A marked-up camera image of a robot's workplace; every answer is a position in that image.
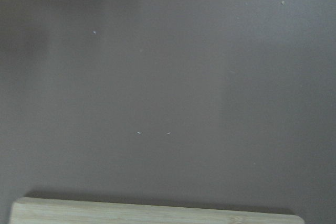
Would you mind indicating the bamboo cutting board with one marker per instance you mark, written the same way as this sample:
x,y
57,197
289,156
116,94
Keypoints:
x,y
38,210

